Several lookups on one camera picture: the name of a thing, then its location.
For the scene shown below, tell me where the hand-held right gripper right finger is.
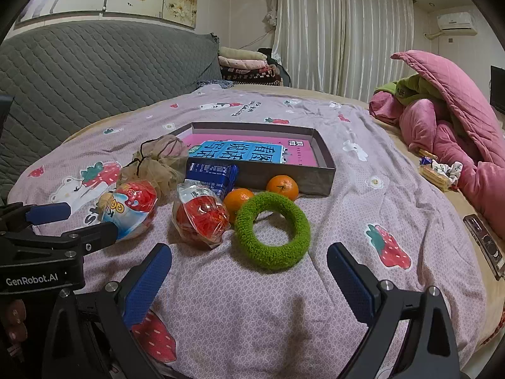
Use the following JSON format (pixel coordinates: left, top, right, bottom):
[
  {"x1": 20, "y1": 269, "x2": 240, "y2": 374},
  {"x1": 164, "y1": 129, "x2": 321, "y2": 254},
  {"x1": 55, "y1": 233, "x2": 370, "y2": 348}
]
[{"x1": 327, "y1": 242, "x2": 462, "y2": 379}]

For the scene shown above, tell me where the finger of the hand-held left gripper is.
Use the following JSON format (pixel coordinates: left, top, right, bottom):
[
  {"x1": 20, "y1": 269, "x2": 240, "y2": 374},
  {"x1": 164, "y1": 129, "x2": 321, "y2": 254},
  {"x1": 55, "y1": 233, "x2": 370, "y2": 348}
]
[
  {"x1": 0, "y1": 201, "x2": 72, "y2": 241},
  {"x1": 0, "y1": 221, "x2": 119, "y2": 260}
]

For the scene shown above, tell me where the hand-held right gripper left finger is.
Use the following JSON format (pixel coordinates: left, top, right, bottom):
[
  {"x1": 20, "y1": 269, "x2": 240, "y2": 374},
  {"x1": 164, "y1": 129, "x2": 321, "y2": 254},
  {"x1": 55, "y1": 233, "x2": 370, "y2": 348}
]
[{"x1": 41, "y1": 243, "x2": 174, "y2": 379}]

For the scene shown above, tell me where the red toy egg blue wrapper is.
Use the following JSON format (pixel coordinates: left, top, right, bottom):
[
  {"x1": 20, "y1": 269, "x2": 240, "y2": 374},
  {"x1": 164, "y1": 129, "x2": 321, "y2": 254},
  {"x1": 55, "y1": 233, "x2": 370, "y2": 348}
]
[{"x1": 98, "y1": 179, "x2": 158, "y2": 241}]

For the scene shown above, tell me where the green fuzzy ring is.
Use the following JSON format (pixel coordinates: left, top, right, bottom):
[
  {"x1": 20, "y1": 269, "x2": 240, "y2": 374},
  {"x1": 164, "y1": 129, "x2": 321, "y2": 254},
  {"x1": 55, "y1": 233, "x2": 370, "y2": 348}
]
[{"x1": 234, "y1": 191, "x2": 312, "y2": 261}]

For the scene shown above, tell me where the red toy ball clear wrapper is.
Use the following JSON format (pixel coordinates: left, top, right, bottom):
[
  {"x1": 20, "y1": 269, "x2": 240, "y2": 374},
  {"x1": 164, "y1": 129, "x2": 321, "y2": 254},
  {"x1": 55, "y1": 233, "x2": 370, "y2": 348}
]
[{"x1": 172, "y1": 182, "x2": 231, "y2": 250}]

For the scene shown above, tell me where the beige mesh bath pouf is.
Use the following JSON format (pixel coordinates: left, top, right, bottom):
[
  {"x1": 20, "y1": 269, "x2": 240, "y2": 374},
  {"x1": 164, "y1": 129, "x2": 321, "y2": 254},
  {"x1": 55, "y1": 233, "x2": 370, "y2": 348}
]
[{"x1": 118, "y1": 134, "x2": 190, "y2": 206}]

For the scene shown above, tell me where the grey cardboard box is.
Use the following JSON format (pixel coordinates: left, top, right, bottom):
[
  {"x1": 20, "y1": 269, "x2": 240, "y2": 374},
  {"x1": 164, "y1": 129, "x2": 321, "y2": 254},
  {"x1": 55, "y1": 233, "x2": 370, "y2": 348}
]
[{"x1": 171, "y1": 122, "x2": 337, "y2": 197}]

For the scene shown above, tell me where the orange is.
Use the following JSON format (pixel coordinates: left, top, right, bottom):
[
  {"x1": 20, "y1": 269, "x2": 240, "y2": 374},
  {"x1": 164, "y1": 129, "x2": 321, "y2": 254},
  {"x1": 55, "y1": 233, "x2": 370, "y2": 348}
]
[
  {"x1": 266, "y1": 174, "x2": 299, "y2": 202},
  {"x1": 223, "y1": 188, "x2": 256, "y2": 226}
]

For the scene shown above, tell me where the blue packet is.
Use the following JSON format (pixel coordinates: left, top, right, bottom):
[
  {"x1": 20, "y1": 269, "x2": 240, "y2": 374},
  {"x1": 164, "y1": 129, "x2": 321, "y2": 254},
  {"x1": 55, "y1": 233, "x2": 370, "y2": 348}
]
[{"x1": 185, "y1": 161, "x2": 239, "y2": 202}]

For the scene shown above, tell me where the person's left hand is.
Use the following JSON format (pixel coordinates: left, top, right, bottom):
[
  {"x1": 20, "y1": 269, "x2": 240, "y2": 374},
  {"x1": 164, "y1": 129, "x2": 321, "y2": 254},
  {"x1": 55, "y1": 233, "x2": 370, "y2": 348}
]
[{"x1": 5, "y1": 299, "x2": 29, "y2": 342}]

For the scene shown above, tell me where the pink strawberry print blanket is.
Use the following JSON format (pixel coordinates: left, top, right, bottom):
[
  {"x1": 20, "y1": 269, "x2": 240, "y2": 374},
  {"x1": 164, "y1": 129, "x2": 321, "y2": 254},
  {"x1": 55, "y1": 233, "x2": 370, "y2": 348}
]
[{"x1": 8, "y1": 87, "x2": 488, "y2": 379}]

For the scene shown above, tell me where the pink book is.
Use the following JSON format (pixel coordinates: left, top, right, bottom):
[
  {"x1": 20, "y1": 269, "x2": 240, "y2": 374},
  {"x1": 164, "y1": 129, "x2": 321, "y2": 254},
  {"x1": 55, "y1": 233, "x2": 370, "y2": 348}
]
[{"x1": 179, "y1": 133, "x2": 319, "y2": 166}]

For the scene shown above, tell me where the smartphone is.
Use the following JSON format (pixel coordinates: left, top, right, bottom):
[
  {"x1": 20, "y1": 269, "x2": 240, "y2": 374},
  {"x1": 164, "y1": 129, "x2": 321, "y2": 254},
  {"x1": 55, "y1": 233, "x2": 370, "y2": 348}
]
[{"x1": 463, "y1": 213, "x2": 505, "y2": 281}]

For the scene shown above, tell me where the grey quilted headboard cover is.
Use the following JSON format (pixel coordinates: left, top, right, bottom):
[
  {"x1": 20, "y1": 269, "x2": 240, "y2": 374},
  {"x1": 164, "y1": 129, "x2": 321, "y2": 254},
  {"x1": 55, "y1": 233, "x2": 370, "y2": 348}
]
[{"x1": 0, "y1": 21, "x2": 223, "y2": 202}]

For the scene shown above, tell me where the blue book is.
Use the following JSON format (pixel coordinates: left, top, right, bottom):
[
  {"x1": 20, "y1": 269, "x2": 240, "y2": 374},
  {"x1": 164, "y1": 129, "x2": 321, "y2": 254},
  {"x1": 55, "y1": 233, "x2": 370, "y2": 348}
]
[{"x1": 189, "y1": 140, "x2": 285, "y2": 164}]

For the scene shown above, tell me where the green garment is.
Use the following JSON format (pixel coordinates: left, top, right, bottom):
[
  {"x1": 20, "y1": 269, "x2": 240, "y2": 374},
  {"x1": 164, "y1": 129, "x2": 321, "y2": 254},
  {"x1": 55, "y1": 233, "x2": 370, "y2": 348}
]
[{"x1": 373, "y1": 74, "x2": 470, "y2": 127}]

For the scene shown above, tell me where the pink quilt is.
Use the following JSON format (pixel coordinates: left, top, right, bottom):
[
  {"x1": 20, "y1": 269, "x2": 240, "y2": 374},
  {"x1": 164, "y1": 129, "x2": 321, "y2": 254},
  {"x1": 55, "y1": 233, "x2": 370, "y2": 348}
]
[{"x1": 369, "y1": 50, "x2": 505, "y2": 226}]

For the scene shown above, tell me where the stack of folded blankets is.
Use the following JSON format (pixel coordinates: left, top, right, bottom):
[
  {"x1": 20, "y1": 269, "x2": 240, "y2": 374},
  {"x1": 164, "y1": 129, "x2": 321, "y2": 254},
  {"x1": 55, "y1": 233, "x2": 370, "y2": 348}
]
[{"x1": 218, "y1": 46, "x2": 282, "y2": 86}]

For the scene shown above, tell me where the black cloth item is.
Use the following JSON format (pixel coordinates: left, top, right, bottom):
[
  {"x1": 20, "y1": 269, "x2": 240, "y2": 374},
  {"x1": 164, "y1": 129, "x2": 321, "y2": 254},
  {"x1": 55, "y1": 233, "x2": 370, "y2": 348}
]
[{"x1": 258, "y1": 48, "x2": 293, "y2": 87}]

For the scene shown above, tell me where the black television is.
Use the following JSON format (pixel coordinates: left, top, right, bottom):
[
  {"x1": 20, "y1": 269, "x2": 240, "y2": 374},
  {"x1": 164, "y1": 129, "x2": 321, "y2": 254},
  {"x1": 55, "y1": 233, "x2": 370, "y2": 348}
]
[{"x1": 490, "y1": 65, "x2": 505, "y2": 115}]

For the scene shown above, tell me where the white curtain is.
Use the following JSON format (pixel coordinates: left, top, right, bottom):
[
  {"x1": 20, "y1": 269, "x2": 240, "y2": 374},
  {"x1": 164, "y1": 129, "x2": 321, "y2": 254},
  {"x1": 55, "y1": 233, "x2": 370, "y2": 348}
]
[{"x1": 272, "y1": 0, "x2": 415, "y2": 97}]

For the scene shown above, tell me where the white air conditioner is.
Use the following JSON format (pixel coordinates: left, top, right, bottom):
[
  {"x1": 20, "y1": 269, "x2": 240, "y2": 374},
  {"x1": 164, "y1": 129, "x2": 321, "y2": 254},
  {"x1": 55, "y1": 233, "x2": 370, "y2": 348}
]
[{"x1": 436, "y1": 13, "x2": 476, "y2": 36}]

